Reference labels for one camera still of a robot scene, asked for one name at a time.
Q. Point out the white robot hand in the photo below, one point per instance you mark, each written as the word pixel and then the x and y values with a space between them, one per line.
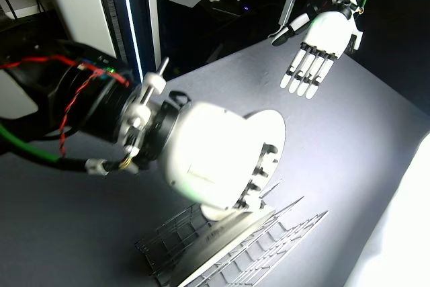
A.
pixel 331 35
pixel 208 152

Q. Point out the white plate with leaf print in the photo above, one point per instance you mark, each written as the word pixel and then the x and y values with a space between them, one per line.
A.
pixel 215 243
pixel 268 129

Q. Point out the silver usb adapter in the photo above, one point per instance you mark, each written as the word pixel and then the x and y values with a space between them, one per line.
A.
pixel 288 9

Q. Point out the black device with blue light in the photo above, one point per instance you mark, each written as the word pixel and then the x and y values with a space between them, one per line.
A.
pixel 231 6

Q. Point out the grey table cloth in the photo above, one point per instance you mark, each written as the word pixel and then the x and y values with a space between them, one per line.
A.
pixel 84 216

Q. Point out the white and black column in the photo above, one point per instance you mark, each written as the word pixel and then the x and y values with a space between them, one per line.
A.
pixel 84 4

